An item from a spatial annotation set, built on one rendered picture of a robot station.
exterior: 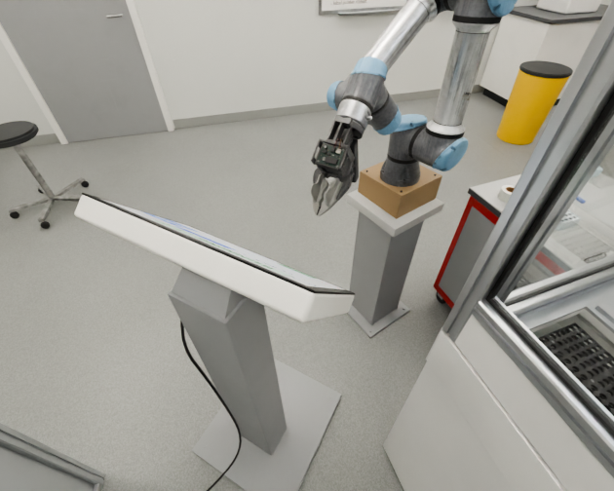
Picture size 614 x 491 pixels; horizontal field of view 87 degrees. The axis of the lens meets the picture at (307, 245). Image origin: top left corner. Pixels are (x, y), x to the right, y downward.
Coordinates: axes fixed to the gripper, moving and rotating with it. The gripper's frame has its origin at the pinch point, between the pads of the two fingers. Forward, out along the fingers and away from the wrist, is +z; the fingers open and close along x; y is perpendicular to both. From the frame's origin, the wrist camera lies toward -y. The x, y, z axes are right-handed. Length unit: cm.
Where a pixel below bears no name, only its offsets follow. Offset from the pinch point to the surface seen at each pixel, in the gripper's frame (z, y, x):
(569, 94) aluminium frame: -16.0, 30.3, 33.5
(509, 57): -277, -311, 29
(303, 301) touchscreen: 16.8, 26.1, 12.3
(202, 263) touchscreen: 17.8, 26.1, -5.8
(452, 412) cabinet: 32, -16, 42
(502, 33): -302, -307, 13
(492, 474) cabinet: 39, -11, 52
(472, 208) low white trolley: -34, -84, 35
